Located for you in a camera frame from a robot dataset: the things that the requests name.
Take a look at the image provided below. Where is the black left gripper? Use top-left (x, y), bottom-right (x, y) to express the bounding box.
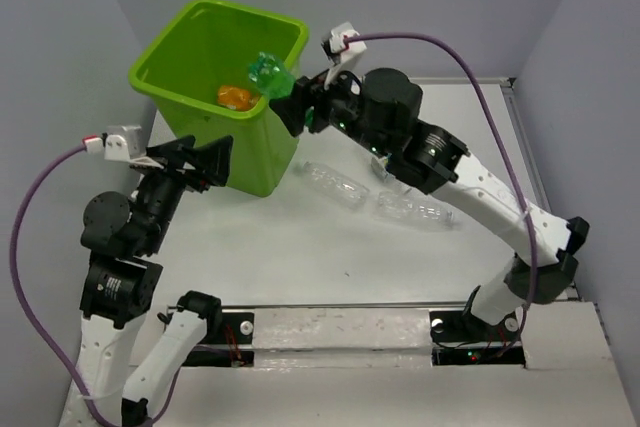
top-left (136, 130), bottom-right (237, 248)

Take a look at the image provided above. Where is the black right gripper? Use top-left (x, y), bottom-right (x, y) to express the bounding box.
top-left (270, 56), bottom-right (391, 158)

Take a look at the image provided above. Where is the green plastic bottle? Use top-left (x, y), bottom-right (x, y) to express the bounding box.
top-left (248, 52), bottom-right (297, 104)

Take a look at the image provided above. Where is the small orange juice bottle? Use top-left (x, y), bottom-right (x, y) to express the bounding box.
top-left (217, 85), bottom-right (260, 112)

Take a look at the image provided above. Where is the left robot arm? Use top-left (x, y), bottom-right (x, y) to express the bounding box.
top-left (60, 130), bottom-right (233, 426)

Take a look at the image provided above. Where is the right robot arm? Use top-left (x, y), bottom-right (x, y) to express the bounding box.
top-left (269, 68), bottom-right (589, 339)

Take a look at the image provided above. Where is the green plastic bin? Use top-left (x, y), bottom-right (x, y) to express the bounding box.
top-left (128, 0), bottom-right (309, 197)

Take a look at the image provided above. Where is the clear crushed bottle near bin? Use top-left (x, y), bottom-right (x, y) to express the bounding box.
top-left (295, 162), bottom-right (370, 210)

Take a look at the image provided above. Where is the clear bottle green white label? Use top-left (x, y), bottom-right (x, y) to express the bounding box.
top-left (370, 156), bottom-right (396, 185)

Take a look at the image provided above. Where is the clear crushed bottle centre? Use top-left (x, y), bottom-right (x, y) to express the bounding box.
top-left (374, 191), bottom-right (456, 232)

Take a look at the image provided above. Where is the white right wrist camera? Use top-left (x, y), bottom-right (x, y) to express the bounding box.
top-left (322, 22), bottom-right (367, 88)

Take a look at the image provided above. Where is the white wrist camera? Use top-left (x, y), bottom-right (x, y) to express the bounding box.
top-left (322, 22), bottom-right (367, 88)
top-left (82, 125), bottom-right (145, 163)

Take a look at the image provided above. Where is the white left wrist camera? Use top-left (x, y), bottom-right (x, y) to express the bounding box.
top-left (82, 125), bottom-right (145, 163)

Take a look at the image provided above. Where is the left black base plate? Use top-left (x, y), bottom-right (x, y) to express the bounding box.
top-left (184, 310), bottom-right (255, 368)

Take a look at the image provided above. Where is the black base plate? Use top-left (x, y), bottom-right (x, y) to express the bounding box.
top-left (430, 310), bottom-right (526, 367)
top-left (184, 310), bottom-right (255, 368)

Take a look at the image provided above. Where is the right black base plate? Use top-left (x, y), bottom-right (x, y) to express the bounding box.
top-left (430, 310), bottom-right (526, 367)

